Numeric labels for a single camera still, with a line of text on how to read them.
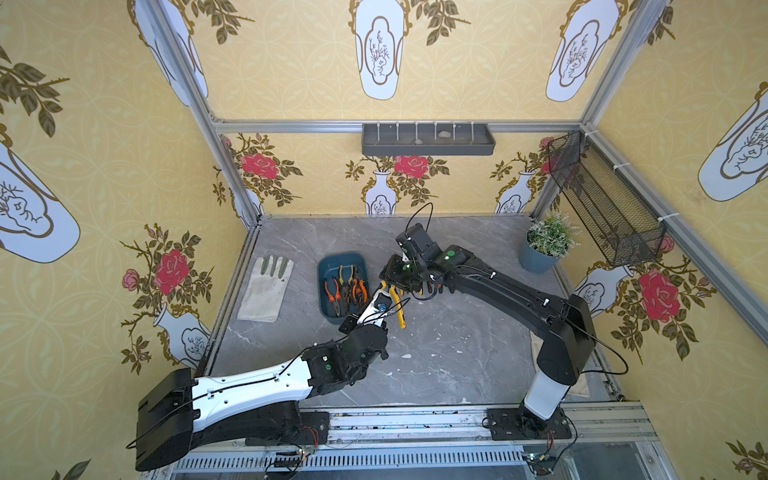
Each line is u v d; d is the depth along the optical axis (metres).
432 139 0.92
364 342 0.53
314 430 0.73
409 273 0.69
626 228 0.84
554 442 0.72
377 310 0.62
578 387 0.80
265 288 0.99
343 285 1.00
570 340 0.44
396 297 0.78
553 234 0.94
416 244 0.62
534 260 1.00
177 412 0.41
